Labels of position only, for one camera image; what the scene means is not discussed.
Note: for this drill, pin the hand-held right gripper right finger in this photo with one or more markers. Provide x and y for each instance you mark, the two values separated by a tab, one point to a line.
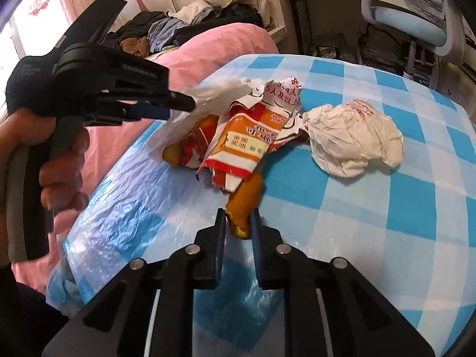
256	238

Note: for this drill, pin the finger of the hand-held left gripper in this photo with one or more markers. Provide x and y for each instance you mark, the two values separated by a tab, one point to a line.
174	100
152	112

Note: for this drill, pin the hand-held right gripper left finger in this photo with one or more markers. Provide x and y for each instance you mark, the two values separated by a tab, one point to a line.
222	230

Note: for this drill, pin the orange peel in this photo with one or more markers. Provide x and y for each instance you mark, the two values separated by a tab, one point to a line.
243	204

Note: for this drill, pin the translucent white plastic bag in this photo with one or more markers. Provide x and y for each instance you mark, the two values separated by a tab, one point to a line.
219	91

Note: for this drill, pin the orange bread slice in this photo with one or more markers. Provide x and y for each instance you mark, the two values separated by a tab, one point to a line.
174	152

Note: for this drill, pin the red orange snack wrapper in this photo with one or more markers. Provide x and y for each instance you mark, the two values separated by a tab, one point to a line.
238	145

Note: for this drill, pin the white paper bag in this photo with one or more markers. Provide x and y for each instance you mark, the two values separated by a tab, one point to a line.
353	145

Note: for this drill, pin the person's left hand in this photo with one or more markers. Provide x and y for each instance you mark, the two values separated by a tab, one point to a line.
63	178

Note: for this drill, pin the brown garment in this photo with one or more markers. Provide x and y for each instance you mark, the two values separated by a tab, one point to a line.
134	46

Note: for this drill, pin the blue denim garment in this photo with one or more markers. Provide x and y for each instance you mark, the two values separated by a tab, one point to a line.
163	31

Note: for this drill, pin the pink blanket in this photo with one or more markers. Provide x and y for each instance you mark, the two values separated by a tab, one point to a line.
223	44

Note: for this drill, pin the white garment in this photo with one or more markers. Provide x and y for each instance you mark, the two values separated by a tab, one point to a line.
189	11

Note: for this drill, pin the black garment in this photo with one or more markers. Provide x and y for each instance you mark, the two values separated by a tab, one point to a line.
230	20

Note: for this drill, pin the blue checkered tablecloth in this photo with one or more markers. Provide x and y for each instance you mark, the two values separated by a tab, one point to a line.
372	212

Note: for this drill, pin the person's dark clothing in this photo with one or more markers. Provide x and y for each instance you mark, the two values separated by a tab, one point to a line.
26	312

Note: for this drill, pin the blue grey office chair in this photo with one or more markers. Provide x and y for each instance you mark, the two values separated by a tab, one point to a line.
405	22

